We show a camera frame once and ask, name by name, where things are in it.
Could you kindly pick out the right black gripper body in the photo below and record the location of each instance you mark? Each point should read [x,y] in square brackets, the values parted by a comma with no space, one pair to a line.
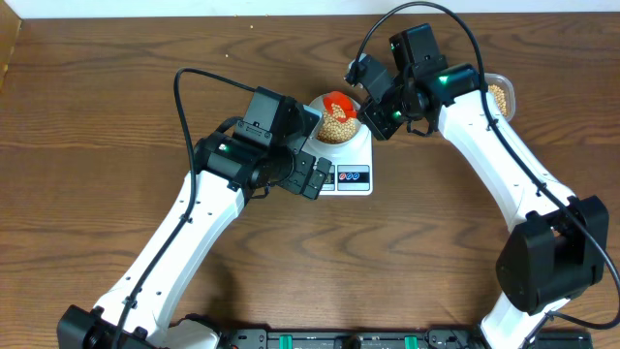
[387,117]

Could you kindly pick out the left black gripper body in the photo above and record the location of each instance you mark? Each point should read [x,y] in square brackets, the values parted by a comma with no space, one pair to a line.
[295,183]

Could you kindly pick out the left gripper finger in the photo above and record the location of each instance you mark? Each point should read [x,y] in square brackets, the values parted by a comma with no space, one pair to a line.
[323,166]
[314,186]

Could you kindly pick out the red plastic measuring scoop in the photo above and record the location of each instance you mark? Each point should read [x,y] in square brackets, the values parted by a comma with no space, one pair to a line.
[339,106]

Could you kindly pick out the grey round bowl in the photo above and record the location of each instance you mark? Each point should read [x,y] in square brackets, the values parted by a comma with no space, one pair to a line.
[317,104]

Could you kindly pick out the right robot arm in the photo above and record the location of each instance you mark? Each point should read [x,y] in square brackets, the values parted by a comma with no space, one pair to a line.
[556,247]

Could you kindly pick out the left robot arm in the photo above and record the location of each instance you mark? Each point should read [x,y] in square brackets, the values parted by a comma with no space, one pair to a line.
[136,312]

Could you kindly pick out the white digital kitchen scale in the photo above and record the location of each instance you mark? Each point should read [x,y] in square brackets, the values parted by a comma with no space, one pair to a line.
[351,172]

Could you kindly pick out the soybeans in grey bowl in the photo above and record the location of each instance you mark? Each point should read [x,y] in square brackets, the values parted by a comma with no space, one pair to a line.
[333,131]

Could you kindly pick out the soybeans pile in container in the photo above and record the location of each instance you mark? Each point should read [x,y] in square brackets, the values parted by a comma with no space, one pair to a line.
[499,97]

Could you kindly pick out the clear plastic soybean container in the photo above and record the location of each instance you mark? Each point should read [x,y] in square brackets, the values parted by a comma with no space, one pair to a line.
[507,86]

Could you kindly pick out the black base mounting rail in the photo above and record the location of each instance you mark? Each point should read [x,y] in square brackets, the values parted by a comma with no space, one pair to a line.
[436,338]

